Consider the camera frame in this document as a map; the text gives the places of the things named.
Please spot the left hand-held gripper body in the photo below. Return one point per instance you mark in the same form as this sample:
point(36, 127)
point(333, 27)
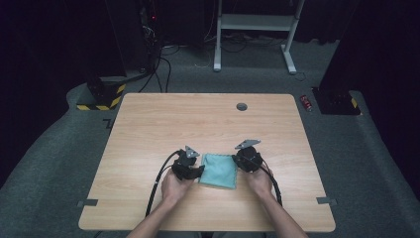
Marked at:
point(185, 165)

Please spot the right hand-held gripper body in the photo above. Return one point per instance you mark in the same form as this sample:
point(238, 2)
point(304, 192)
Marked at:
point(249, 160)

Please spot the teal cloth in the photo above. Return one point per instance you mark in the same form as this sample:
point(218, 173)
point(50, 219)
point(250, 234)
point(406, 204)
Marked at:
point(218, 170)

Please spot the person's left hand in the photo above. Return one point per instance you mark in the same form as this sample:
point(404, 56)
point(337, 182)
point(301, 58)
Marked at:
point(175, 188)

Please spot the person's right hand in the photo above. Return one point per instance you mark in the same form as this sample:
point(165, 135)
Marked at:
point(259, 183)

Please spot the grey round table grommet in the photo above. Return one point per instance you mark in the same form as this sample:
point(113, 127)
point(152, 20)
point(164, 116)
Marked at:
point(241, 106)

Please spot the red can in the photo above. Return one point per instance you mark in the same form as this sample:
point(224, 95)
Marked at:
point(306, 102)

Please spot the grey tape strip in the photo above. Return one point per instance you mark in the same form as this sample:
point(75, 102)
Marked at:
point(327, 201)
point(88, 202)

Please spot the black yellow striped stand base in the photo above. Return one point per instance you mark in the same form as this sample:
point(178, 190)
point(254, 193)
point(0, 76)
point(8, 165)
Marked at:
point(106, 95)

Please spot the dark equipment rack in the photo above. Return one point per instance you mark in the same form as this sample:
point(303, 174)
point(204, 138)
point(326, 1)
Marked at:
point(150, 33)

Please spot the white metal stand frame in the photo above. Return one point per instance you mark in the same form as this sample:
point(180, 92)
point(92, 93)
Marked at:
point(256, 22)

